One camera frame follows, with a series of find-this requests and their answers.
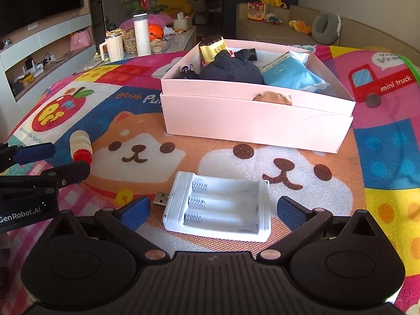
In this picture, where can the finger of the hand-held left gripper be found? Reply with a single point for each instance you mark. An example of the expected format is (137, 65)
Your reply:
(32, 153)
(69, 172)

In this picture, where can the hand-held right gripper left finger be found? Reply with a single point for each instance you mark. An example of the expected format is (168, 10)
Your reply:
(136, 212)

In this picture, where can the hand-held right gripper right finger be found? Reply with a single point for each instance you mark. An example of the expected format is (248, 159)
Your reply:
(290, 212)

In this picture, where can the small white red-capped bottle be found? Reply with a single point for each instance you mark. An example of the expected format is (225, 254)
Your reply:
(80, 142)

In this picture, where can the white battery charger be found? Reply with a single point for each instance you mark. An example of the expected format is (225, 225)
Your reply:
(229, 210)

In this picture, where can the pink cardboard box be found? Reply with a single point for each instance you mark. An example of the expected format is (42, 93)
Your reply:
(246, 124)

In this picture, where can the blue white tissue pack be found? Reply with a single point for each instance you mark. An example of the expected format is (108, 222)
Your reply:
(288, 75)

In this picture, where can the black plush toy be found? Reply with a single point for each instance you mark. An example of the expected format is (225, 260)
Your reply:
(229, 70)

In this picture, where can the black flashlight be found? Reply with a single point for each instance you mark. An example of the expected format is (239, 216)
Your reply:
(251, 54)

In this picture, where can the colourful printed play mat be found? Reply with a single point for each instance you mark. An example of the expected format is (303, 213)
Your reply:
(197, 160)

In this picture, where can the pink gift bag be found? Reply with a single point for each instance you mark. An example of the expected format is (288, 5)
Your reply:
(79, 41)

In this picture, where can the white television cabinet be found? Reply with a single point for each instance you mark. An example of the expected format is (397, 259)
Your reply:
(49, 31)

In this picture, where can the white lidded mug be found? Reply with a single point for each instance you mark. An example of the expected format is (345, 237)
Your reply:
(115, 49)

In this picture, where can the clear snack jar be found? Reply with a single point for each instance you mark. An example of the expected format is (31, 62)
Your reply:
(129, 42)

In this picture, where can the white thermos bottle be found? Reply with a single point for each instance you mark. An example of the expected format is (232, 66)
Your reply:
(142, 36)

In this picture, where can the pink cloth bundle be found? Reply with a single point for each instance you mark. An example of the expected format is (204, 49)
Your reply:
(126, 24)

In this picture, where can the orange pumpkin bucket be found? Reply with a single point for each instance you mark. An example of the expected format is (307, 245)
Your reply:
(156, 31)

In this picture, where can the white coffee table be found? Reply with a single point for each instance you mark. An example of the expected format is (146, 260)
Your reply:
(178, 41)

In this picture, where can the orange yellow plush toy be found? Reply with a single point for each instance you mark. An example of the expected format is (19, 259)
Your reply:
(300, 26)

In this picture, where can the beige tissue box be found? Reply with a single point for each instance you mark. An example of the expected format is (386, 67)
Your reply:
(182, 23)

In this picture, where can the grey neck pillow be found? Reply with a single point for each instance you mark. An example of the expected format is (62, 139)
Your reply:
(319, 28)

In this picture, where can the small doll plush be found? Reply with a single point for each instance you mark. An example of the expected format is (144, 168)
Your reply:
(272, 19)

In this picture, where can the colourful toy carton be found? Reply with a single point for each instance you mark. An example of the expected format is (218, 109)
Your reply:
(257, 11)

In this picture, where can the dark blue cabinet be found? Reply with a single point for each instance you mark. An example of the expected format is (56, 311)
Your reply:
(229, 10)

